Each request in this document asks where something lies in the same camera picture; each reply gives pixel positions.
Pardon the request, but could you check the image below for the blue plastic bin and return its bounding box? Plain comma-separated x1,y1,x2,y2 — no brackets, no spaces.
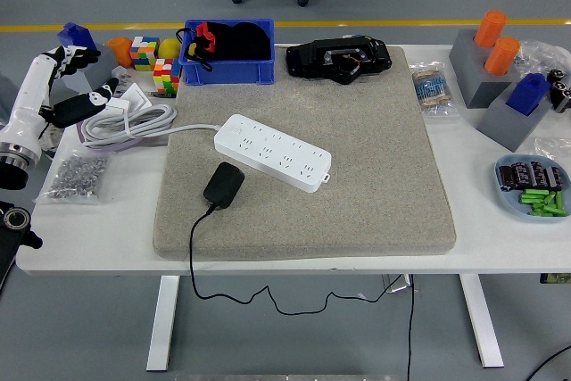
178,18,277,87

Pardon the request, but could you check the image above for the white power strip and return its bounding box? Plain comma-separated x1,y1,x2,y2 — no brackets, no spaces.
212,113,334,194

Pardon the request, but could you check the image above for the black device housing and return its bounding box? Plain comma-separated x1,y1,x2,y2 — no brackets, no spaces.
285,35,393,86

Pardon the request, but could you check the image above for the black floor cable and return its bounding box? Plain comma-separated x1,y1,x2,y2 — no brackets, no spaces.
524,344,571,381

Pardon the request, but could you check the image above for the grey two-hole holder block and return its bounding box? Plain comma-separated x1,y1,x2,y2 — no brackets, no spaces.
448,29,521,110

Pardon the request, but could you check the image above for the grey-brown mat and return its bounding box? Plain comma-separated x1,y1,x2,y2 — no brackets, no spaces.
152,45,458,261

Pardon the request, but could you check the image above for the yellow ball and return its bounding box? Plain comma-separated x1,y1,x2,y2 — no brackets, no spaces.
159,37,183,61

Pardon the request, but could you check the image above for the coiled white strip cable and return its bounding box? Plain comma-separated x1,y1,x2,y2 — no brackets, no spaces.
79,103,223,150

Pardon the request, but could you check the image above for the black hanging cable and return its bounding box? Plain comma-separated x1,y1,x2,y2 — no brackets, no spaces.
405,274,417,381

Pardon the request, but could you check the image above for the scrambled Rubik's cube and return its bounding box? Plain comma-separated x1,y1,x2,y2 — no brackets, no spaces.
153,58,183,95
128,36,161,72

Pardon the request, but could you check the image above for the bag of resistors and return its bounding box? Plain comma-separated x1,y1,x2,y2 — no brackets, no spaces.
409,62,460,126

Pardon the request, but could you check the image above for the white wall plug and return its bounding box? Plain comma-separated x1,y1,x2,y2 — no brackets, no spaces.
110,66,135,88

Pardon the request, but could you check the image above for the bag of metal nuts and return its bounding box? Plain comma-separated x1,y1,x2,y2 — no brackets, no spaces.
33,151,112,207

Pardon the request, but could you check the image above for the black plug adapter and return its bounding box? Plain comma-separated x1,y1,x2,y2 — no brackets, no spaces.
203,161,246,211

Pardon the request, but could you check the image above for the clear plastic bag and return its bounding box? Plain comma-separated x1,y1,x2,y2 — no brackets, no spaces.
534,136,571,163
512,39,561,79

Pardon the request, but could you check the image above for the thin black plug cord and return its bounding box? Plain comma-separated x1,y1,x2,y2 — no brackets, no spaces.
188,204,405,316

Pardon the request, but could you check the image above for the red and black clip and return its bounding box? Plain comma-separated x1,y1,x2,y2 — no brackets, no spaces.
195,22,218,54

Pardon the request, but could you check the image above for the white square switch panel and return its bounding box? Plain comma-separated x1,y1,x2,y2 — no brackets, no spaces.
120,83,153,111

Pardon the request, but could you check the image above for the black capacitor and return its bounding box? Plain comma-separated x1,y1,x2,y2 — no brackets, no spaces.
498,165,514,193
528,161,548,188
511,162,532,188
544,166,563,192

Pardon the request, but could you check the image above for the clear plastic bracket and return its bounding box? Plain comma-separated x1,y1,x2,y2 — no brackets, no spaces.
382,274,412,295

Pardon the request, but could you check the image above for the orange cone piece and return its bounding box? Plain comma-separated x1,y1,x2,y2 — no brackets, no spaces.
104,37,134,68

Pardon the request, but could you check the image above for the blue house-shaped block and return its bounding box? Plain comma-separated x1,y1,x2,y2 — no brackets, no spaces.
56,22,98,55
505,72,552,117

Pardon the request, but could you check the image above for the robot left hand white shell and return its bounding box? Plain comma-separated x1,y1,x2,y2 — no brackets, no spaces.
0,45,120,145

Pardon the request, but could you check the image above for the pale blue plate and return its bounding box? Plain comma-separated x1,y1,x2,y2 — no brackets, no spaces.
493,153,571,224

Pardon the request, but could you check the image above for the orange cylinder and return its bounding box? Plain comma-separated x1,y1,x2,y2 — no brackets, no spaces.
484,36,521,77
473,10,509,48

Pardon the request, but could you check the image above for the white table leg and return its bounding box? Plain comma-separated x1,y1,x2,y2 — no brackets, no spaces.
145,274,182,372
459,273,505,369

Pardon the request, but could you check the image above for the white rectangular box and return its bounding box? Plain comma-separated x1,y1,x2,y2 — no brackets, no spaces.
103,95,130,118

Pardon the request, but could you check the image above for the black cloth pouch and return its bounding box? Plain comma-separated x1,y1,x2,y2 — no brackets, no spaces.
195,21,273,63

